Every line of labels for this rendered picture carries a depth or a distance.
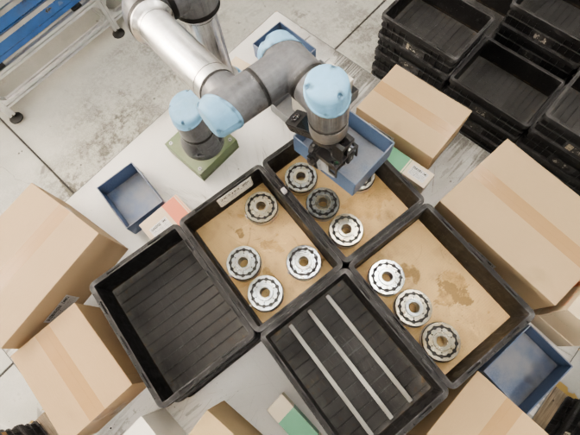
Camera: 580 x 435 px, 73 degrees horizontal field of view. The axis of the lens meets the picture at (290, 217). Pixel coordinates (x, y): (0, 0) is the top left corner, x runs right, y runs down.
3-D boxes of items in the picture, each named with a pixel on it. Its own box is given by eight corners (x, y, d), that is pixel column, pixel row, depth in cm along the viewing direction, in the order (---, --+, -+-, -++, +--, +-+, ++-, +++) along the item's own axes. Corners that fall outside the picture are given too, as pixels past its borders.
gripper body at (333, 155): (335, 180, 86) (335, 158, 75) (305, 156, 88) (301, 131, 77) (357, 155, 87) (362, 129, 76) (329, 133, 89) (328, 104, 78)
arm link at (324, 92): (327, 48, 63) (362, 83, 61) (328, 88, 74) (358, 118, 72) (289, 78, 63) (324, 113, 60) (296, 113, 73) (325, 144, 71)
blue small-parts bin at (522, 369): (513, 412, 114) (526, 416, 107) (473, 369, 118) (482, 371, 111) (558, 365, 117) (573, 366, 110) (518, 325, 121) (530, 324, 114)
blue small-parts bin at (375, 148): (293, 149, 104) (292, 135, 97) (330, 112, 107) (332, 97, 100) (352, 196, 99) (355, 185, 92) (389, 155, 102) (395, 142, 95)
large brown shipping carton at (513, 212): (421, 221, 133) (439, 200, 114) (481, 167, 138) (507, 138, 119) (518, 312, 122) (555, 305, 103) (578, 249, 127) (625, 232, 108)
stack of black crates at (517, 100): (428, 119, 208) (449, 77, 176) (461, 82, 214) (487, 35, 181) (494, 164, 198) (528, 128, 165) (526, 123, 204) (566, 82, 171)
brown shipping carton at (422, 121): (352, 132, 146) (356, 107, 130) (387, 92, 150) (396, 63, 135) (419, 179, 138) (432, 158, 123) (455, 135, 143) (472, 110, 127)
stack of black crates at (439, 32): (367, 79, 218) (380, 14, 175) (400, 45, 224) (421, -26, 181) (427, 120, 208) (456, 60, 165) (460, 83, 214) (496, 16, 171)
